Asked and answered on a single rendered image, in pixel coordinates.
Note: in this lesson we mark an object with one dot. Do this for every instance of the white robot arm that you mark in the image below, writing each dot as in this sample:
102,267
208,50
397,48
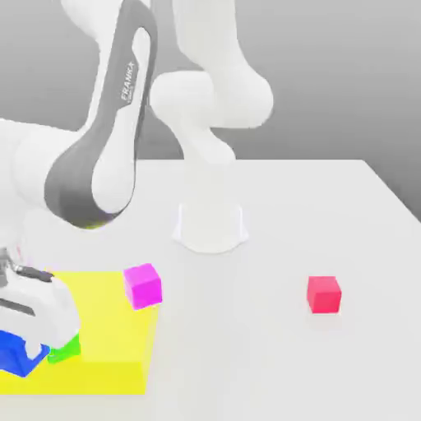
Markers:
115,184

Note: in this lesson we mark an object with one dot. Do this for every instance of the small green cube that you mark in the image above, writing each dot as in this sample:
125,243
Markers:
65,354

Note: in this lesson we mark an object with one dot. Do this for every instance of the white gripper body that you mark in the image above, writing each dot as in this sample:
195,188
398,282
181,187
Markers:
49,312

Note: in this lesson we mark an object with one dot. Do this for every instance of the small red cube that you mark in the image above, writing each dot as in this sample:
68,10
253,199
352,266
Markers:
324,294

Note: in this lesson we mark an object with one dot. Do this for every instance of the small blue cube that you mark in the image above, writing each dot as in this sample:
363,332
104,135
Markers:
13,357

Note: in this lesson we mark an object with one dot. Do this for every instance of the small magenta cube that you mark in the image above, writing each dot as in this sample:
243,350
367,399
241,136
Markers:
143,286

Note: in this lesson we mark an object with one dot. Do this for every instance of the large yellow box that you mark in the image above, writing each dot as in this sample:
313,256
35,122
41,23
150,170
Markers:
111,338

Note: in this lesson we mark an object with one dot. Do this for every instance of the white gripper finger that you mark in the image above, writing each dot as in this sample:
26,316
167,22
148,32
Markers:
33,349

